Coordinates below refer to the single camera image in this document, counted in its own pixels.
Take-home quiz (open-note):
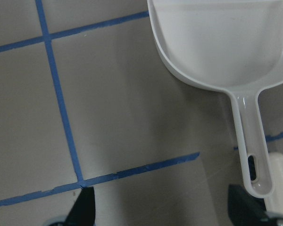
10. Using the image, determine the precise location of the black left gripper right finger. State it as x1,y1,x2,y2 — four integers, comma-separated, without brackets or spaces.
227,184,269,226

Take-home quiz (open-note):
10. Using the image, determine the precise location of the white plastic dustpan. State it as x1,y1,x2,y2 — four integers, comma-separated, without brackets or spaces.
147,0,283,198

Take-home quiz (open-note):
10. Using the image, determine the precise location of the white hand brush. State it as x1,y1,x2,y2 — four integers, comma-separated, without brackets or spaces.
264,152,283,214

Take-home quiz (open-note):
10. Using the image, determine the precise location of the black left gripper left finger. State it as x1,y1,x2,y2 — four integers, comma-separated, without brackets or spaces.
63,187,95,226

